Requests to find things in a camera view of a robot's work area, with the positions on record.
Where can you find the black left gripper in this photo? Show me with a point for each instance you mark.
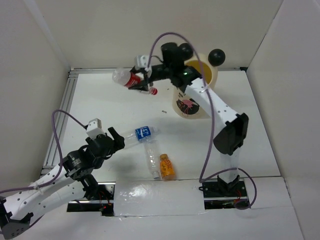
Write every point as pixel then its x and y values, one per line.
pixel 119 140

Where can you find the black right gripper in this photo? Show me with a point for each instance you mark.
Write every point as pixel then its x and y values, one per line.
pixel 143 86

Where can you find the red label plastic bottle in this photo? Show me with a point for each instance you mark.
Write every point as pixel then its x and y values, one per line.
pixel 126 78

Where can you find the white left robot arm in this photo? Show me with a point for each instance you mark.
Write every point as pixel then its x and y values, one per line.
pixel 70 180

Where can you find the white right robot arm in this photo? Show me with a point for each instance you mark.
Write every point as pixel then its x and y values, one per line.
pixel 192 76

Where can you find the cream bin with black ears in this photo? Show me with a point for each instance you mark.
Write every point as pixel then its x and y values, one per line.
pixel 185 106

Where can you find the blue label clear bottle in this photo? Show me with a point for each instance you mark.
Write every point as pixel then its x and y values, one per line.
pixel 139 135

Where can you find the clear unlabelled plastic bottle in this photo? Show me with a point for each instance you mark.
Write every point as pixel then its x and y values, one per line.
pixel 152 158

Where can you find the orange juice bottle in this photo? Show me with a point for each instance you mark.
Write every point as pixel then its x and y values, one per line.
pixel 166 168

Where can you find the white taped cover sheet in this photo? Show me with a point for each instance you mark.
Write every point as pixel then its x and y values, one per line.
pixel 158 198

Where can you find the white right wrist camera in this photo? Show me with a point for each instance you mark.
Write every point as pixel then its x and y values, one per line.
pixel 141 61

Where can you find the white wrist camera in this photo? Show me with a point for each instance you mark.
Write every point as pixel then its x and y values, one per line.
pixel 94 128
pixel 141 61

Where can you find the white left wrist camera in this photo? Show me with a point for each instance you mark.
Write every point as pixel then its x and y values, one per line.
pixel 94 128

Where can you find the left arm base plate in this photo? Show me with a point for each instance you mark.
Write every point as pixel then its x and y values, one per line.
pixel 102 203

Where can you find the aluminium frame rail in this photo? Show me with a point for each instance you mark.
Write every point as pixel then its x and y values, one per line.
pixel 60 117

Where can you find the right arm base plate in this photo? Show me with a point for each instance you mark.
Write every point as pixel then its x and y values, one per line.
pixel 214 198

